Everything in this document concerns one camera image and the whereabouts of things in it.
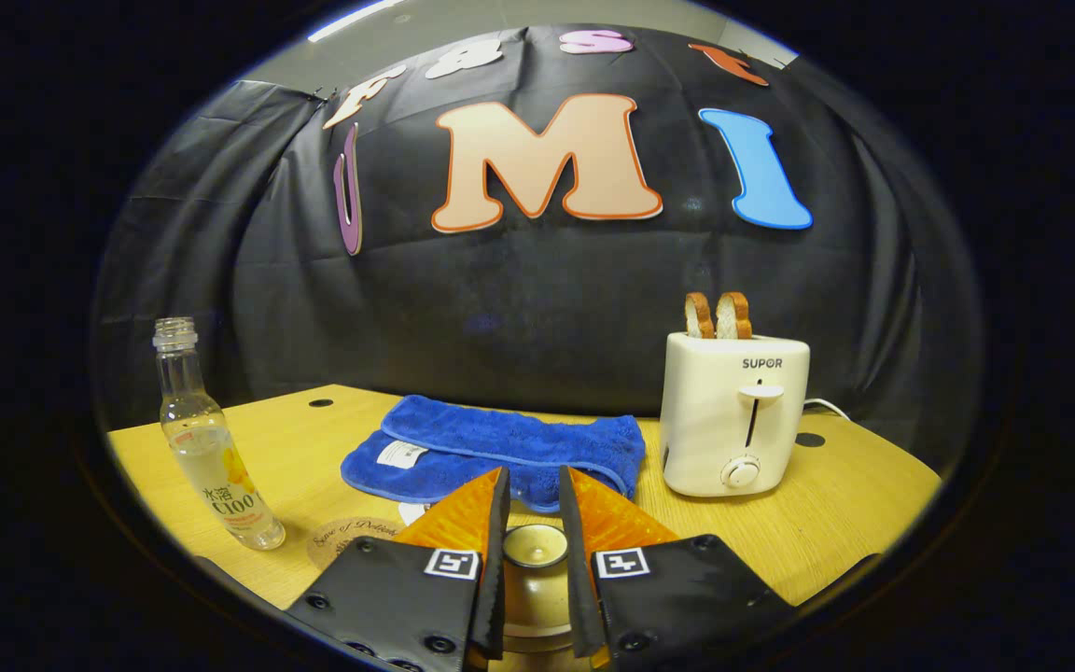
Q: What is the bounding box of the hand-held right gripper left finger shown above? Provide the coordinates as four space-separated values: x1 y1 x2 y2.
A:
286 467 512 672

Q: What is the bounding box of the black backdrop cloth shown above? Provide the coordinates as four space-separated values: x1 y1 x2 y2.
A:
90 23 982 477

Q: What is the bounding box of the round cork coaster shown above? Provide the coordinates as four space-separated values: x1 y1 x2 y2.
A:
306 516 408 572

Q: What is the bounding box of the blue towel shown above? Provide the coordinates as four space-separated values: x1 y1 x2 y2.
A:
341 394 647 514

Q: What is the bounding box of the yellow teacup lid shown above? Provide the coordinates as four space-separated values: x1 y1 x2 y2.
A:
503 523 578 628

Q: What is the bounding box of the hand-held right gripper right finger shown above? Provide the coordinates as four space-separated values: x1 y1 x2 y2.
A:
558 465 795 672

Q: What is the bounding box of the clear water bottle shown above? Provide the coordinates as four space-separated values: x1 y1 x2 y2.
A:
152 316 286 552

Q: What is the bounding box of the white toaster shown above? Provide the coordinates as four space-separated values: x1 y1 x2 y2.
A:
659 331 811 498

